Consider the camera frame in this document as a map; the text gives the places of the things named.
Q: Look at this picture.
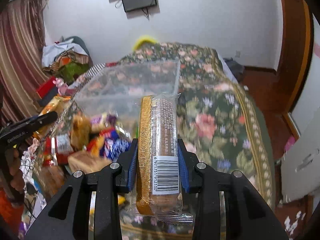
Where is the blue biscuit snack bag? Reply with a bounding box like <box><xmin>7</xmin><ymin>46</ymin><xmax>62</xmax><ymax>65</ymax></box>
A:
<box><xmin>99</xmin><ymin>129</ymin><xmax>131</xmax><ymax>162</ymax></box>

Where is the gold cracker pack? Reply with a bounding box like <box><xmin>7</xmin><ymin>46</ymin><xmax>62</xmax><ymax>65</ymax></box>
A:
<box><xmin>136</xmin><ymin>93</ymin><xmax>193</xmax><ymax>224</ymax></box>

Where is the clear plastic storage box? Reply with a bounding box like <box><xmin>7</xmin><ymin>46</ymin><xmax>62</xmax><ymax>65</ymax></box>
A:
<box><xmin>75</xmin><ymin>60</ymin><xmax>180</xmax><ymax>139</ymax></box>

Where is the person's left hand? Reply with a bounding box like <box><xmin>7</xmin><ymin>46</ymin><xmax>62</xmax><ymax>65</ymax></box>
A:
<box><xmin>0</xmin><ymin>147</ymin><xmax>26</xmax><ymax>203</ymax></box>

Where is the red white snack packet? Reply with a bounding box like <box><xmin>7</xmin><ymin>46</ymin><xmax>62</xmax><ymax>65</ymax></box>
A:
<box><xmin>42</xmin><ymin>134</ymin><xmax>74</xmax><ymax>166</ymax></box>

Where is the brown bread packet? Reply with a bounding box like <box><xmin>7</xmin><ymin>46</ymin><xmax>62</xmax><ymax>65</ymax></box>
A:
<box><xmin>68</xmin><ymin>151</ymin><xmax>112</xmax><ymax>174</ymax></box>

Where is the red box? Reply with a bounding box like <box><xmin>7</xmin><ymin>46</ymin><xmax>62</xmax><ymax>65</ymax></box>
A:
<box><xmin>36</xmin><ymin>76</ymin><xmax>57</xmax><ymax>99</ymax></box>

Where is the pink plush toy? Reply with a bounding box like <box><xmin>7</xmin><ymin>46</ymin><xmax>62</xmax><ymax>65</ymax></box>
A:
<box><xmin>53</xmin><ymin>77</ymin><xmax>68</xmax><ymax>95</ymax></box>

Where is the pile of clothes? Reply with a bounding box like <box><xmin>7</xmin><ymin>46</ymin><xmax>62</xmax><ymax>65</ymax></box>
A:
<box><xmin>42</xmin><ymin>36</ymin><xmax>93</xmax><ymax>85</ymax></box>

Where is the white cabinet with pink hearts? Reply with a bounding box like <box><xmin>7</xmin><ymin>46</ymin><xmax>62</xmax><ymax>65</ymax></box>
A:
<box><xmin>281</xmin><ymin>19</ymin><xmax>319</xmax><ymax>203</ymax></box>

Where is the green floral bedspread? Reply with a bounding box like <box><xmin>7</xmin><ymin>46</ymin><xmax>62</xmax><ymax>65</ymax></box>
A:
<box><xmin>82</xmin><ymin>42</ymin><xmax>276</xmax><ymax>240</ymax></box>

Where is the striped red curtain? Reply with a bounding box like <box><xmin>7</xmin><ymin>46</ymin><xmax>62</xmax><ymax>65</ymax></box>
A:
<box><xmin>1</xmin><ymin>0</ymin><xmax>49</xmax><ymax>124</ymax></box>

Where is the yellow foam tube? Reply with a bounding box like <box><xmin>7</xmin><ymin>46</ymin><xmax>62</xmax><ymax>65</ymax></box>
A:
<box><xmin>132</xmin><ymin>35</ymin><xmax>158</xmax><ymax>51</ymax></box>

